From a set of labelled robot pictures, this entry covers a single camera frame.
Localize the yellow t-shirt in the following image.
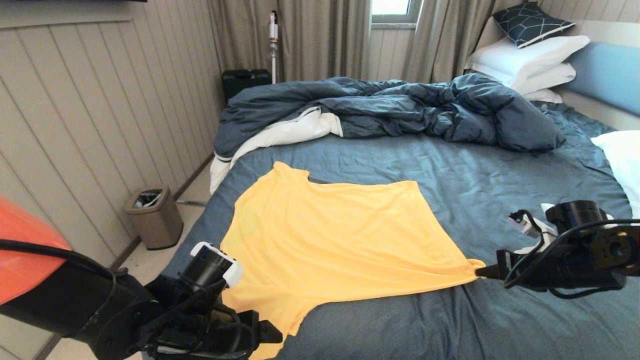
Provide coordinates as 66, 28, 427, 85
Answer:
220, 161, 487, 360

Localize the flat white remote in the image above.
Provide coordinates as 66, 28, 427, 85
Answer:
541, 203, 617, 224

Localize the bronze trash bin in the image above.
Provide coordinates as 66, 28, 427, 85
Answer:
124, 185, 184, 251

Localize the white pillow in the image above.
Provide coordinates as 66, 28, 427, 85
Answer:
465, 35, 591, 88
591, 131, 640, 219
512, 62, 577, 96
524, 88, 564, 104

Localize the dark blue duvet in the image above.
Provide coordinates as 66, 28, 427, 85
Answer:
213, 72, 567, 160

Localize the white quilt with dark stripe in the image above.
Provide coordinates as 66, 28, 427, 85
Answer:
209, 106, 344, 195

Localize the blue headboard cushion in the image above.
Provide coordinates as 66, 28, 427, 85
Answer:
567, 41, 640, 117

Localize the grey-beige curtain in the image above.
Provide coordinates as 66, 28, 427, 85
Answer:
401, 0, 528, 84
207, 0, 372, 83

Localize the beige bed headboard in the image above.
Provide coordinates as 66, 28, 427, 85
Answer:
475, 17, 640, 131

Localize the black hard case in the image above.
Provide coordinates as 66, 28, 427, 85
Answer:
222, 68, 272, 105

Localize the dark patterned cushion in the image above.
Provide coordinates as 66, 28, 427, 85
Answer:
492, 1, 577, 49

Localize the white stick vacuum cleaner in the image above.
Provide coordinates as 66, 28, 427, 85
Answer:
269, 10, 279, 84

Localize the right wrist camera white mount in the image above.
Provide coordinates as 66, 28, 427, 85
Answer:
508, 210, 558, 256

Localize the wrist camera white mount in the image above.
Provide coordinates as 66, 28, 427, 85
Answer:
190, 241, 245, 289
508, 210, 558, 256

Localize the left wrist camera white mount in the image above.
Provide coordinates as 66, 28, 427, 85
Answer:
190, 241, 245, 289

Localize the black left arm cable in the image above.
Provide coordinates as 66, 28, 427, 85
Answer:
0, 239, 131, 281

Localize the window with grey frame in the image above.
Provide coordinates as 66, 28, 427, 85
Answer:
371, 0, 423, 25

